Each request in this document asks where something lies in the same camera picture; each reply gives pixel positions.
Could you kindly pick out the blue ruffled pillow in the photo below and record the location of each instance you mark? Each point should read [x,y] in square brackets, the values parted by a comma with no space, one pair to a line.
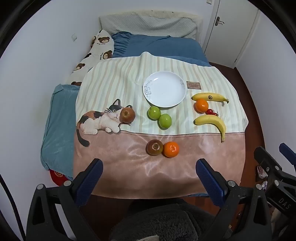
[129,45]

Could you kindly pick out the curved yellow banana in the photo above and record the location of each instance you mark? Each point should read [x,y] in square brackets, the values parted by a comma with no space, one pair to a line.
[209,120]

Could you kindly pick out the bear print pillow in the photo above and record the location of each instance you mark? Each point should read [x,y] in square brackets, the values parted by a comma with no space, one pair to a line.
[99,54]

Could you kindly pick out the brownish green apple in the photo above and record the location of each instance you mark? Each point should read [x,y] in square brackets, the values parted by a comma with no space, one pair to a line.
[154,147]

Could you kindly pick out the striped cat print cloth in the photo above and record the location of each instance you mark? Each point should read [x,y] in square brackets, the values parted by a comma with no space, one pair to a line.
[115,81]

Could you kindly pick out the small plastic packet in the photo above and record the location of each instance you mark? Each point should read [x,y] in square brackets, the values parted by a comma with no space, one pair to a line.
[261,172]

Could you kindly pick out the grey quilted pillow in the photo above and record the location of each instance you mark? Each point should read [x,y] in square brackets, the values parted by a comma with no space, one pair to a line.
[148,24]

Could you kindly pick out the yellow banana with dark sticker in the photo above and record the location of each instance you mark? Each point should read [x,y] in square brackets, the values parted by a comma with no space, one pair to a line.
[201,96]

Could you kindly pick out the red patterned item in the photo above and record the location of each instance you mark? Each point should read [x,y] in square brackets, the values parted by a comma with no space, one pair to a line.
[56,177]

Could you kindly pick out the white floral plate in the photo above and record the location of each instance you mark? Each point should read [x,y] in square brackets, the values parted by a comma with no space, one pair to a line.
[164,89]

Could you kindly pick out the blue velvet cushion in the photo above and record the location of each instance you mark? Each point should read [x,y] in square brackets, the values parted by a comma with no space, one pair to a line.
[57,129]

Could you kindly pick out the grey fuzzy clothing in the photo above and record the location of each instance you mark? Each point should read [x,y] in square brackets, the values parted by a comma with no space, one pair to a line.
[157,222]

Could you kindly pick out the white door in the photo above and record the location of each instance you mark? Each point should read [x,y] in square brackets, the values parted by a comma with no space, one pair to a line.
[231,30]

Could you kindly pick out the red cherry tomato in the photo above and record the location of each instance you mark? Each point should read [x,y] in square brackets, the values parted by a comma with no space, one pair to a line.
[209,111]
[215,114]

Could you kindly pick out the red apple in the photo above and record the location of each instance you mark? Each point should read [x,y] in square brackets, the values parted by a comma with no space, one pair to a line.
[127,115]

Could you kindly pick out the white wall switch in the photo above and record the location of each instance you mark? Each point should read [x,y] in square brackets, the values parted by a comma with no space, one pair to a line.
[74,37]

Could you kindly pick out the orange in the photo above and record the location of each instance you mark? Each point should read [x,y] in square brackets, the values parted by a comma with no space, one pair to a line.
[171,149]
[201,105]

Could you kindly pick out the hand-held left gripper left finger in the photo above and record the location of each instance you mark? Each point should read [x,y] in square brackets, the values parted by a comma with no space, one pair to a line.
[91,178]

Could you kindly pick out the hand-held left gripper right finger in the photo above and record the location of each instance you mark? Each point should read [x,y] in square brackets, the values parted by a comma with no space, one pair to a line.
[209,179]

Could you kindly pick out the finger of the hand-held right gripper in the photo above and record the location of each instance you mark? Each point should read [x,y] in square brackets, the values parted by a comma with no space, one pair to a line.
[288,151]
[268,162]

